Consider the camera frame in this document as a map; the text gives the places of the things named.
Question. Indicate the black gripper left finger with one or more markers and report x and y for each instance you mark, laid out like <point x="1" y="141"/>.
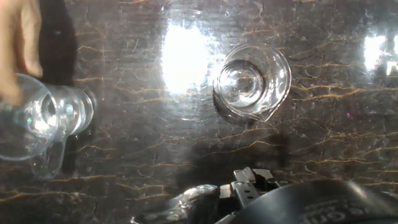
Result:
<point x="236" y="193"/>

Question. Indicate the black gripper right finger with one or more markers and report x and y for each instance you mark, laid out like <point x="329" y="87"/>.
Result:
<point x="267" y="179"/>

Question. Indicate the clear glass beaker with spout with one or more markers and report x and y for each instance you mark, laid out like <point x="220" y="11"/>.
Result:
<point x="248" y="84"/>

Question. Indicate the person's hand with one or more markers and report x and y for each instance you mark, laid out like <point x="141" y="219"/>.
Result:
<point x="15" y="46"/>

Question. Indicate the dark marble pattern mat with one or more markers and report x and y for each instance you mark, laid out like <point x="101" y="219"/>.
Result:
<point x="311" y="149"/>

